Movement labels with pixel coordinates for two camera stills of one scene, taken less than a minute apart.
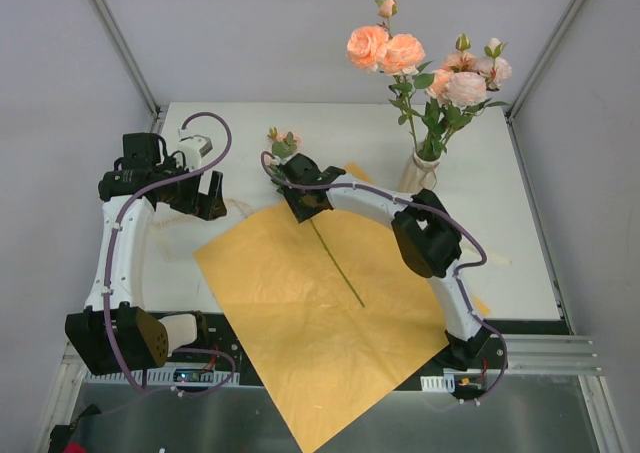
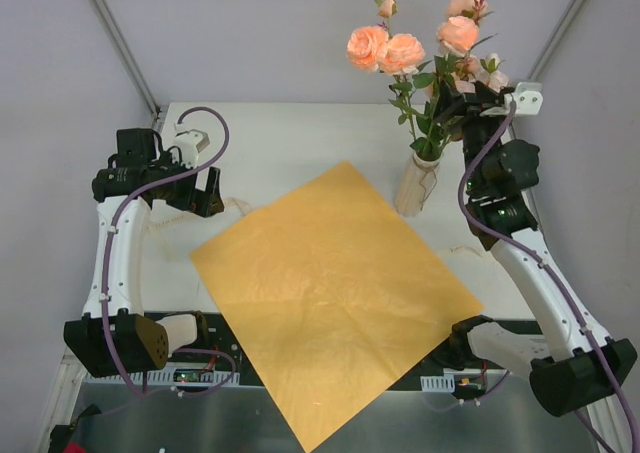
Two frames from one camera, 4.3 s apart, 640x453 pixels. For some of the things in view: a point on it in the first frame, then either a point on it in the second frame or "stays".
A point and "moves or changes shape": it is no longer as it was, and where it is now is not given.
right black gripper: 289,168 to 473,105
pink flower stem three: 283,146 to 457,34
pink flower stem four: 375,49 stays
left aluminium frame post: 100,3 stays
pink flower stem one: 457,62 moves or changes shape
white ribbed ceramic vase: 418,174 stays
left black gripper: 198,196 stays
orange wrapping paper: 331,311 stays
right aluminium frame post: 551,45 stays
